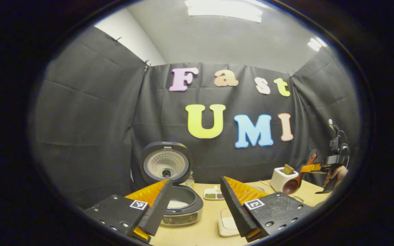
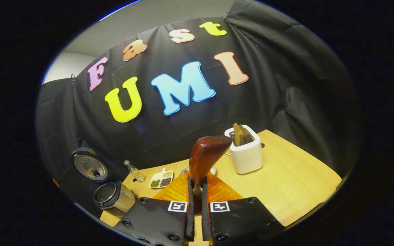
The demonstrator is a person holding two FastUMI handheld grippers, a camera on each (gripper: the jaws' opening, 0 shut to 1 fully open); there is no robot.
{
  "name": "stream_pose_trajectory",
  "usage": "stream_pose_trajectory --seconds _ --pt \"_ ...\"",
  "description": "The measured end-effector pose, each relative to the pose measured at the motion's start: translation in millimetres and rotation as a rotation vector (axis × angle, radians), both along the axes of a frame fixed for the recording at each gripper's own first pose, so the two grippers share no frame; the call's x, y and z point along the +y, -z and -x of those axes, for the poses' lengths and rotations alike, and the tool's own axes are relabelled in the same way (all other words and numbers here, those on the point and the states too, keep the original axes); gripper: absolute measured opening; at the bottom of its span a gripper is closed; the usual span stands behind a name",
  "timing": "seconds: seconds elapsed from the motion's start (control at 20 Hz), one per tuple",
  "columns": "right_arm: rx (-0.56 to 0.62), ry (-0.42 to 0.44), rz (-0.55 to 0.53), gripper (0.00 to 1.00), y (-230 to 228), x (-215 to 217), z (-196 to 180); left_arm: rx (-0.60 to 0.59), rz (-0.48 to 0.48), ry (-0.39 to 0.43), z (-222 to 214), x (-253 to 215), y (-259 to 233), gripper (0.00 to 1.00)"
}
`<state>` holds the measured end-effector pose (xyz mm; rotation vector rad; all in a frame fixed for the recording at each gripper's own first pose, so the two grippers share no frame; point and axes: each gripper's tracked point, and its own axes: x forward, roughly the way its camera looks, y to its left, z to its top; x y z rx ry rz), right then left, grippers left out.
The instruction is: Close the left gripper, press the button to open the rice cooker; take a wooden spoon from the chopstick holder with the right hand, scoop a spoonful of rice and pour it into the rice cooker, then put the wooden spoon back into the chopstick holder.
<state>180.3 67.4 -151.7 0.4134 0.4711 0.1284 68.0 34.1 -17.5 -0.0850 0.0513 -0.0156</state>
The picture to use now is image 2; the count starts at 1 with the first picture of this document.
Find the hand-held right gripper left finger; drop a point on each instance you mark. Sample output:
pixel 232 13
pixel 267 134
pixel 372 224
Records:
pixel 191 222

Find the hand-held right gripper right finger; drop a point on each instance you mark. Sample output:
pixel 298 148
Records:
pixel 205 222

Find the white divided condiment dish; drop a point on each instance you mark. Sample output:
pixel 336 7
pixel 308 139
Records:
pixel 161 179

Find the white toaster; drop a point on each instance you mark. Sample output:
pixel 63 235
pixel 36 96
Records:
pixel 248 157

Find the silver black rice cooker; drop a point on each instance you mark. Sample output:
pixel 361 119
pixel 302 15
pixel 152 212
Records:
pixel 115 198

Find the round white plate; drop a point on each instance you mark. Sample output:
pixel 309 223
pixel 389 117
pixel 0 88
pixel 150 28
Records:
pixel 183 169

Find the brown wooden spoon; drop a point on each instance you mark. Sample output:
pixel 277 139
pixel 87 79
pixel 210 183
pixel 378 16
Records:
pixel 205 153

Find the brown toast slice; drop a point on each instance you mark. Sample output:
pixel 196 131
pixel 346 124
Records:
pixel 248 135
pixel 238 135

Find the black backdrop cloth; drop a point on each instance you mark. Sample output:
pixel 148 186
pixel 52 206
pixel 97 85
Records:
pixel 286 85

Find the small glass bottle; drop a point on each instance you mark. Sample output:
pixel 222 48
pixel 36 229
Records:
pixel 137 174

